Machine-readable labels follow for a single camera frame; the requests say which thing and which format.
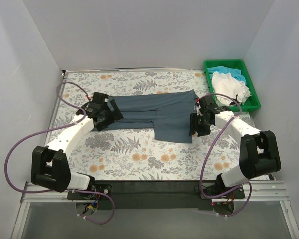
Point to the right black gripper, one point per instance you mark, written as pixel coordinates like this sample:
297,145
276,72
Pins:
198,122

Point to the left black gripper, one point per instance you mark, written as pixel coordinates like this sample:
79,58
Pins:
109,114

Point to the dark blue-grey t-shirt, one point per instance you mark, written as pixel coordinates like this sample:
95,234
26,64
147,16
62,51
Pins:
168,114

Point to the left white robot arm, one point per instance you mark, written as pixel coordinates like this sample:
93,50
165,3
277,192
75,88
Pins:
50,168

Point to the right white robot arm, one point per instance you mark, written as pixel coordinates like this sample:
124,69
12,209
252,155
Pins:
258,156

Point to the white t-shirt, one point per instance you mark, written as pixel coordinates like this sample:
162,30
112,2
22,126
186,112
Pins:
226,84

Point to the floral patterned table mat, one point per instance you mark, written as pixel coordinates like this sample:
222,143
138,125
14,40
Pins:
134,154

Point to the green plastic bin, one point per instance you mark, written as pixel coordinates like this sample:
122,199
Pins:
252,103

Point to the light blue t-shirt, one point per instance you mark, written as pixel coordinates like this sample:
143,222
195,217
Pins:
236,73

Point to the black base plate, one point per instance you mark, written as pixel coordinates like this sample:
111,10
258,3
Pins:
154,194

